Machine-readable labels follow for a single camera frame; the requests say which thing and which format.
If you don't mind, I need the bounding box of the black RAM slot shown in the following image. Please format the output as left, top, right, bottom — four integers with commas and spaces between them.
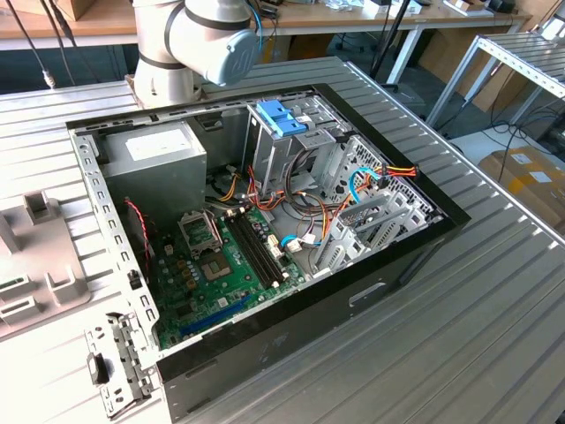
227, 210, 277, 291
237, 207, 286, 286

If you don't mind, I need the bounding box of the red yellow power wire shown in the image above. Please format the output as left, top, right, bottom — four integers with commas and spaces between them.
355, 162, 419, 195

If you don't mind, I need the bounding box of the black tripod stand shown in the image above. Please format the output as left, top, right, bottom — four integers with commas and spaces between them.
370, 0, 418, 92

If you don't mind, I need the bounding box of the grey power supply unit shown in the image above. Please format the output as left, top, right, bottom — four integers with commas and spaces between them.
102, 119, 208, 222

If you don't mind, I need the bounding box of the metal card retention bracket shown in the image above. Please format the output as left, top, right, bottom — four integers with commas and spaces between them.
83, 311, 161, 420

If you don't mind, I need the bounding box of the short blue data wire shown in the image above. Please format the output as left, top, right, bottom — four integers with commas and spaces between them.
281, 236, 319, 254

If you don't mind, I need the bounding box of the black case fan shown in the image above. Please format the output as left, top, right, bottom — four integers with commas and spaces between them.
122, 196, 158, 284

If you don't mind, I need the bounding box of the wooden desk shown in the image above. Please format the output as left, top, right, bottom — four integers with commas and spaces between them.
0, 0, 533, 85

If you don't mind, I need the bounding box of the blue expansion slot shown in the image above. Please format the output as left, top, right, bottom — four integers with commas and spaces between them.
178, 293, 256, 339

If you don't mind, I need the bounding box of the black open PC case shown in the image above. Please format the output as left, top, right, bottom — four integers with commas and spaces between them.
64, 82, 472, 424

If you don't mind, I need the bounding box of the metal socket cover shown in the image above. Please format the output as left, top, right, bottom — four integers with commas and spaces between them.
177, 210, 222, 260

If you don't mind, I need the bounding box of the brown cardboard sheet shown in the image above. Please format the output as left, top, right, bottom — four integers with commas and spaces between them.
418, 26, 531, 111

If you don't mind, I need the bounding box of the yellow black wire bundle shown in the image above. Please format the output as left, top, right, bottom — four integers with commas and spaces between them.
215, 169, 245, 203

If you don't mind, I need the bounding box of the green motherboard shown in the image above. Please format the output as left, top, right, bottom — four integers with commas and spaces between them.
149, 205, 310, 352

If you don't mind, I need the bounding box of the cardboard box with label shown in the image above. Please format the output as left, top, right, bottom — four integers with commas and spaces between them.
478, 148, 565, 222

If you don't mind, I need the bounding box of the grey parts rack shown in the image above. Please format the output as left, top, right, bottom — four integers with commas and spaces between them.
0, 189, 94, 341

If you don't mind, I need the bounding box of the metal disk bay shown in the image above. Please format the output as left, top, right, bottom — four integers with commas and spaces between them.
308, 189, 442, 279

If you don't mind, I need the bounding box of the cardboard box on desk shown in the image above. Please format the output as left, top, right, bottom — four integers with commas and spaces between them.
46, 0, 96, 22

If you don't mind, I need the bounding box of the CPU socket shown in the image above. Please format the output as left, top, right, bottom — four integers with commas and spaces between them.
196, 252, 234, 284

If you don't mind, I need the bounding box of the metal drive cage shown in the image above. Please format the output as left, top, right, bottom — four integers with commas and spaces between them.
241, 95, 352, 202

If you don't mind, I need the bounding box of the orange black wire bundle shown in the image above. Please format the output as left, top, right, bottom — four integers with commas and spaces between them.
245, 165, 336, 248

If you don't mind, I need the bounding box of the black chair base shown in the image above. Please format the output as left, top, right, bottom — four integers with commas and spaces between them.
334, 31, 364, 53

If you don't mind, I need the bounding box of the cable with silver connector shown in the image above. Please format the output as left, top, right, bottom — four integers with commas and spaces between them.
37, 0, 57, 90

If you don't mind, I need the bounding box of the blue drive cage latch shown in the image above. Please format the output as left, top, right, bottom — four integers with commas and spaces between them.
255, 100, 306, 139

